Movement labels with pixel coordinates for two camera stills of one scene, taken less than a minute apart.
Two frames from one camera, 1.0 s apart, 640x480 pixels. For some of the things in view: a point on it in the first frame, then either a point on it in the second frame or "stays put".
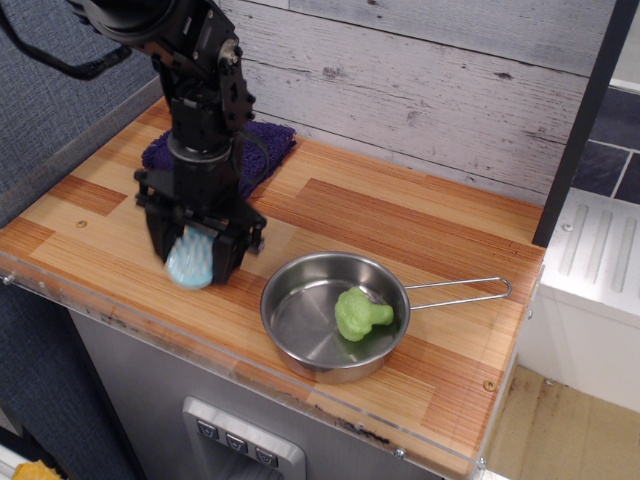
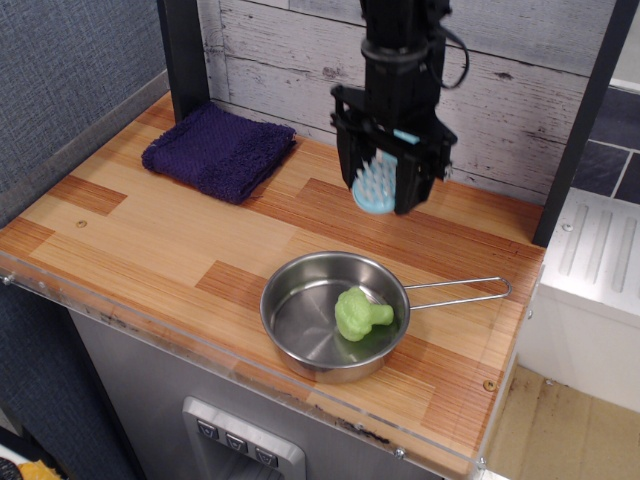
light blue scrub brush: (190, 263) -> (375, 189)
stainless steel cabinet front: (146, 382) stays put
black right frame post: (584, 121) stays put
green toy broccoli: (356, 313) stays put
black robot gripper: (204, 189) -> (397, 107)
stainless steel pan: (333, 316) stays put
